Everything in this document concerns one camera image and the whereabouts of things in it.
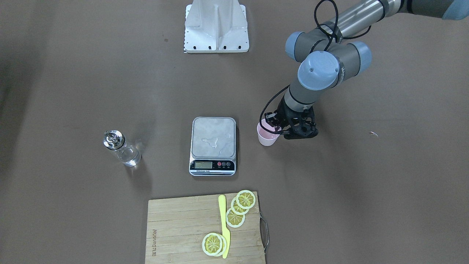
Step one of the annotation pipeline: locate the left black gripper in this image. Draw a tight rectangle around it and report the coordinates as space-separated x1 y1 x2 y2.
265 98 318 140

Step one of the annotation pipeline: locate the pink plastic cup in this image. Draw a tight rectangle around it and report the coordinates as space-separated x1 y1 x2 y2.
256 119 281 146

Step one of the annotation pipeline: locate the glass sauce bottle metal spout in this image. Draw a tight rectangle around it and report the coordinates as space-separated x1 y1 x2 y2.
102 130 142 167

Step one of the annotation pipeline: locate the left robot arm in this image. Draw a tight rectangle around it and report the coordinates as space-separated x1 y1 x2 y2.
257 0 468 141

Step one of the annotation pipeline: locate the digital kitchen scale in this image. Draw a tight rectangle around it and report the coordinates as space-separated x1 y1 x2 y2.
189 117 237 176

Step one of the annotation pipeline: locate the lemon slice top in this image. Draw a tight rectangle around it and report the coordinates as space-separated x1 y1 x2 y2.
235 190 256 209

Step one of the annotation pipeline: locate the yellow plastic knife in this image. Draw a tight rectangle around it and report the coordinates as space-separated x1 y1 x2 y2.
218 194 231 259

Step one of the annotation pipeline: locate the lemon slice behind bottom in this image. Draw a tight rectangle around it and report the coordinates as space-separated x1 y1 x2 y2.
215 234 228 257

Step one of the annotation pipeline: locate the lemon slice front bottom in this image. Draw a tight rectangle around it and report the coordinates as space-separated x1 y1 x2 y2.
202 232 222 257

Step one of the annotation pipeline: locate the bamboo cutting board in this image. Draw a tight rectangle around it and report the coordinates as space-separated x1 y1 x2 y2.
145 194 269 264

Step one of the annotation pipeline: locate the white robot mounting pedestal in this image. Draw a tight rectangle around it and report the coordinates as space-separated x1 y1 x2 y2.
183 0 250 54

